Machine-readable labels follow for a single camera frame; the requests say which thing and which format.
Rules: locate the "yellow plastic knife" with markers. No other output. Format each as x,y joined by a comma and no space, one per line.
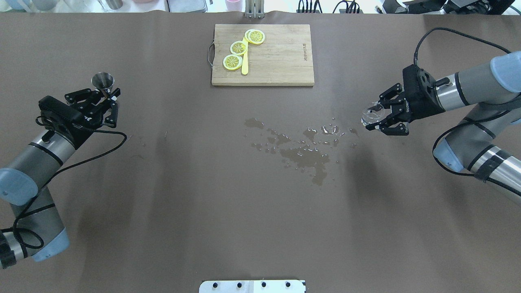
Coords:
245,57

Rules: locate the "aluminium frame post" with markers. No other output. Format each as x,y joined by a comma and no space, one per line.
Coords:
254,9

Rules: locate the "lemon slice near handle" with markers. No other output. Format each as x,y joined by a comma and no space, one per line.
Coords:
232,62

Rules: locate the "middle lemon slice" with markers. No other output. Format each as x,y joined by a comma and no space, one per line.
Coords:
239,47

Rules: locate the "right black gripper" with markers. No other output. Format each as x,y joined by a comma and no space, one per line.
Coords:
421,107

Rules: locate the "pink plastic cup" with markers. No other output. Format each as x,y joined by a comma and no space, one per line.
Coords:
234,5

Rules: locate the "far lemon slice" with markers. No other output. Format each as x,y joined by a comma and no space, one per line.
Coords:
255,36

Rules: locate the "clear glass cup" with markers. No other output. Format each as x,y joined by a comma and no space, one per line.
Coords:
374,113

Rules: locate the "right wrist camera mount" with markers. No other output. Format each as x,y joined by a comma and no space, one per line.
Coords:
417,84

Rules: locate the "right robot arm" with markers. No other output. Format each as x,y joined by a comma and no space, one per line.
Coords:
467,149

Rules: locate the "wooden cutting board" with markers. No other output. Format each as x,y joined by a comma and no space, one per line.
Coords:
285,58

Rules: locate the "steel jigger measuring cup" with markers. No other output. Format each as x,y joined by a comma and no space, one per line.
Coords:
104,82

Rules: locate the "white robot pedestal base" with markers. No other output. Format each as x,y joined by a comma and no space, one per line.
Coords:
253,286

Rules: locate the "kitchen scale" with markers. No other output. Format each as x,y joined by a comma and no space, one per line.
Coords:
187,6

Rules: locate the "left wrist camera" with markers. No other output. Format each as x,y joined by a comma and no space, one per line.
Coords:
59,114

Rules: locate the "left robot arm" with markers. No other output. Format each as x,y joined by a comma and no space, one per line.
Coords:
37,230

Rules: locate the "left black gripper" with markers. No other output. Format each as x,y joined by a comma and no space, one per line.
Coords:
80,125

